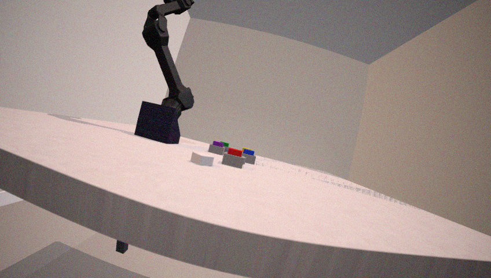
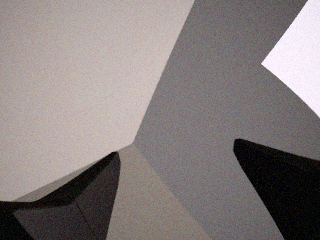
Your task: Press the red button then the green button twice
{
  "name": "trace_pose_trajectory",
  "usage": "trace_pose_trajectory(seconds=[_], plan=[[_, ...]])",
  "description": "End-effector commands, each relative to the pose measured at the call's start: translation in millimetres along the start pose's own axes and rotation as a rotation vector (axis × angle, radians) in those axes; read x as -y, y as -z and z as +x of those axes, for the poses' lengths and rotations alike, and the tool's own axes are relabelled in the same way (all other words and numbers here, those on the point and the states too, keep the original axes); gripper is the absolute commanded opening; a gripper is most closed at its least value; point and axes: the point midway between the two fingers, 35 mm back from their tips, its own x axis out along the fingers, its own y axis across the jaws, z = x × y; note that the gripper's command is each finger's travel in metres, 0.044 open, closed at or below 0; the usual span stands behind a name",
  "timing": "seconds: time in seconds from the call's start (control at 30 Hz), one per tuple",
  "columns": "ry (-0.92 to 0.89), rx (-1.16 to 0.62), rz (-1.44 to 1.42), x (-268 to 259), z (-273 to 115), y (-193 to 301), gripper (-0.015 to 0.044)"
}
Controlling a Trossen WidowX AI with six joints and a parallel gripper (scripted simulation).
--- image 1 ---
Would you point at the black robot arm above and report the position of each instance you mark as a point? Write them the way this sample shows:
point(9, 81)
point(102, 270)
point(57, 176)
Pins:
point(155, 34)

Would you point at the red button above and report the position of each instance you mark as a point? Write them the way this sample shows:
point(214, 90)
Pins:
point(233, 158)

